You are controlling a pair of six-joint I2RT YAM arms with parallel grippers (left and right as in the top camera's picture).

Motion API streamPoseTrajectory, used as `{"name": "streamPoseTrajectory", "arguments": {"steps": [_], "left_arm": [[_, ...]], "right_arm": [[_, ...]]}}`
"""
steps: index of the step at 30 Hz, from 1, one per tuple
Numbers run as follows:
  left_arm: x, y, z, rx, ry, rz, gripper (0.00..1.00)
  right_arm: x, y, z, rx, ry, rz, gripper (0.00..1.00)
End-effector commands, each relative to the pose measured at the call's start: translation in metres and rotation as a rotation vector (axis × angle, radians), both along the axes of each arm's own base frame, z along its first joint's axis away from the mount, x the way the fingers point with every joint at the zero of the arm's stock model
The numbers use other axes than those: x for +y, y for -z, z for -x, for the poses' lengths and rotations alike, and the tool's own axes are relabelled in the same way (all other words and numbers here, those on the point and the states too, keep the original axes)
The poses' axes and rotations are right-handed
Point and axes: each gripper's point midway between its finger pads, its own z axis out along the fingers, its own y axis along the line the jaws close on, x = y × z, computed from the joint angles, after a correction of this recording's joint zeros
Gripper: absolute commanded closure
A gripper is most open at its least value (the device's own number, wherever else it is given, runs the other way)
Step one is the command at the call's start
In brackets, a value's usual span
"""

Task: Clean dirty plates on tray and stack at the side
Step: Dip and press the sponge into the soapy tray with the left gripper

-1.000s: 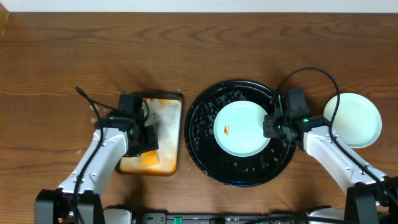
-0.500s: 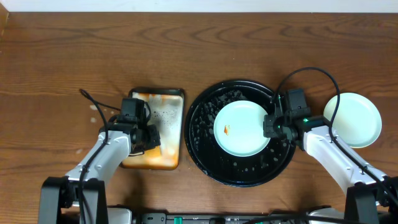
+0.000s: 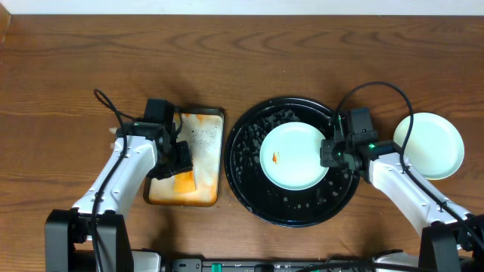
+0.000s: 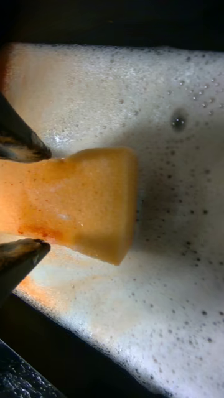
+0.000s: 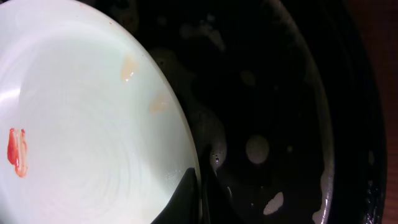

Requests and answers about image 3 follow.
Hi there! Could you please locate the green and yellow sponge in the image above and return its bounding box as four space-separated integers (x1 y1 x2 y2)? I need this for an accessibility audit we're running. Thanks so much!
173 171 196 193

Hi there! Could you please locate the light blue plate front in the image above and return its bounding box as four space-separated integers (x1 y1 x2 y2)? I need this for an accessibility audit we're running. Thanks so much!
259 122 329 191

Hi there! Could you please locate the light green plate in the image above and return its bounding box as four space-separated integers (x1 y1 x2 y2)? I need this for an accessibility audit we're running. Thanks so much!
393 113 465 180

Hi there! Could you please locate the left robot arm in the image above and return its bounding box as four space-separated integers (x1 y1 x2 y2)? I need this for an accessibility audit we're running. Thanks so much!
45 99 193 271

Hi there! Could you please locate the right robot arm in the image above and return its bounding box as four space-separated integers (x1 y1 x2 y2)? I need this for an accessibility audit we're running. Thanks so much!
320 108 483 271

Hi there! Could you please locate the rectangular black soapy tray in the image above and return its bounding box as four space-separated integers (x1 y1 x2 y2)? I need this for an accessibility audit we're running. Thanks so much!
144 108 224 207

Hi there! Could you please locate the round black tray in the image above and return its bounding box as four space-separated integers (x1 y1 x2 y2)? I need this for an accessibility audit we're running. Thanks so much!
224 97 359 227

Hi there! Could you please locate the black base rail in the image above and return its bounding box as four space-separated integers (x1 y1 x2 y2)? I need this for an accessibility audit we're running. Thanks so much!
128 249 420 272

